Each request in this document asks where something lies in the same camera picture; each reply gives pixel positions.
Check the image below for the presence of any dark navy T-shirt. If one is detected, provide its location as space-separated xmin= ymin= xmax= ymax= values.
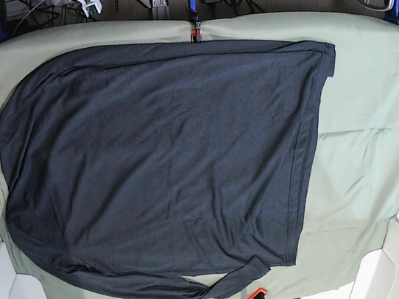
xmin=0 ymin=40 xmax=336 ymax=299

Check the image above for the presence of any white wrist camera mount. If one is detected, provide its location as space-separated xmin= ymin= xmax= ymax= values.
xmin=68 ymin=0 xmax=111 ymax=20

